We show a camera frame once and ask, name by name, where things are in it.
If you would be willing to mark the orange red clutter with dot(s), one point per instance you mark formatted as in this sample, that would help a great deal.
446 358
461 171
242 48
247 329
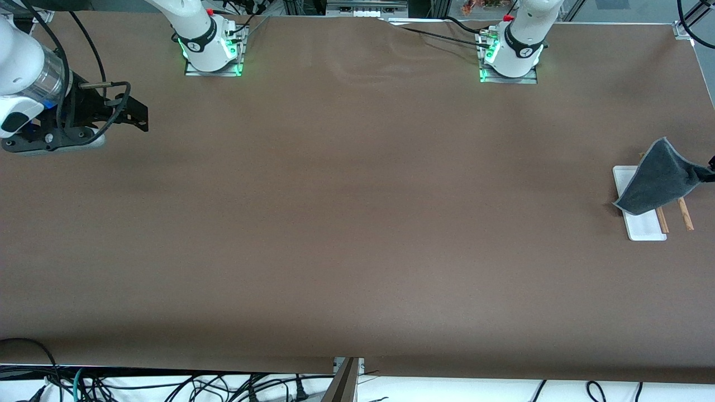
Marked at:
486 5

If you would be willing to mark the wooden rack rod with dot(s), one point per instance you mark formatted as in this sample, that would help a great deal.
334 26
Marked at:
686 215
663 220

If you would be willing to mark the pink and grey towel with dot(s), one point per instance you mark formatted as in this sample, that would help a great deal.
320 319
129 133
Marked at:
659 178

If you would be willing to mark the white power strip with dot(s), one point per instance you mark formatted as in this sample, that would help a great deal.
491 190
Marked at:
367 11

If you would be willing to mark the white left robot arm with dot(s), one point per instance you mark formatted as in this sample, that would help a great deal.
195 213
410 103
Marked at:
525 28

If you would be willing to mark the white rack base tray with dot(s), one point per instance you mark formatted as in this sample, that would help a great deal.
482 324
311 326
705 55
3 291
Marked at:
645 226

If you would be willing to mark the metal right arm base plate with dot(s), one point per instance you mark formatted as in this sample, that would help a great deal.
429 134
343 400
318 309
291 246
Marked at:
215 71

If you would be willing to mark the metal corner bracket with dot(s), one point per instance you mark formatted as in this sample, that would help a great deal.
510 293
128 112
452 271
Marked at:
680 30

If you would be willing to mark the white flat strip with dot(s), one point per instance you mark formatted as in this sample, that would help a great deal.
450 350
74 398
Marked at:
416 22

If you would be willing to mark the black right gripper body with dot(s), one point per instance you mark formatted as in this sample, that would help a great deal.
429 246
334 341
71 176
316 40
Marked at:
85 108

